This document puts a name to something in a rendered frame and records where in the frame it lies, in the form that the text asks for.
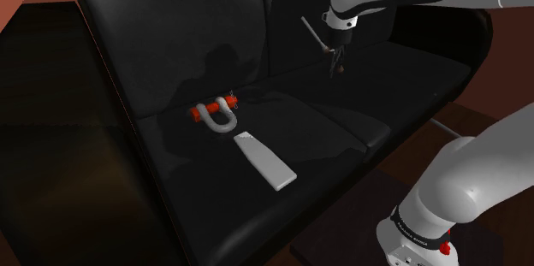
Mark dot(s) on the black leather sofa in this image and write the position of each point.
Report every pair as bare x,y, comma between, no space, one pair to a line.
187,27

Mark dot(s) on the white flat wedge-shaped remote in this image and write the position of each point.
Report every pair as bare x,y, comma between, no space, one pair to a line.
267,163

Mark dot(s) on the grey shackle with red pin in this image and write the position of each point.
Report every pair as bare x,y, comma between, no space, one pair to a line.
225,124

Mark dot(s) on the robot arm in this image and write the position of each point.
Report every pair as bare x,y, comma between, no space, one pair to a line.
459,181

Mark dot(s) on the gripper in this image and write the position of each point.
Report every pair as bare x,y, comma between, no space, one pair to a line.
340,38

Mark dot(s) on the thin grey stick brown tip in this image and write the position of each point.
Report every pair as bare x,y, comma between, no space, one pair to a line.
313,31

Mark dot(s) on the thin grey rod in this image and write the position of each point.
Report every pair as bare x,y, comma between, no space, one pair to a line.
445,128

